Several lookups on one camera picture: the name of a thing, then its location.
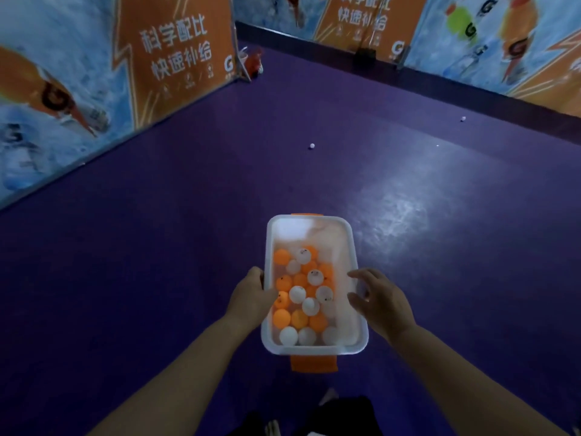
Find person's left hand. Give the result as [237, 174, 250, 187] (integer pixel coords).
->
[225, 266, 279, 335]

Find person's right hand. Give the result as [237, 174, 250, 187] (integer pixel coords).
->
[347, 268, 417, 345]

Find white plastic bin orange handles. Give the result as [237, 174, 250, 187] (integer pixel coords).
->
[261, 213, 369, 374]

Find person's right forearm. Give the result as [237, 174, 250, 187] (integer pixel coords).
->
[392, 324, 571, 436]

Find person's left forearm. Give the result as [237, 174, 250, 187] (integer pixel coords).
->
[88, 313, 248, 436]

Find pile of table tennis balls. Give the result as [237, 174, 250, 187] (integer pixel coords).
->
[271, 246, 342, 348]

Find person's black shorts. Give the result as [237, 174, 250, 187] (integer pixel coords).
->
[226, 395, 386, 436]

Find red and white object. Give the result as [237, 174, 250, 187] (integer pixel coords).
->
[239, 46, 266, 82]

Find black barrier foot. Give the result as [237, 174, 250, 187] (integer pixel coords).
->
[354, 46, 378, 68]

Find orange and blue barrier panel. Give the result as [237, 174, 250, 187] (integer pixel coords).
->
[231, 0, 428, 65]
[0, 0, 240, 210]

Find blue barrier panel with bottles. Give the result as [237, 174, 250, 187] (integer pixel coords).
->
[403, 0, 581, 119]

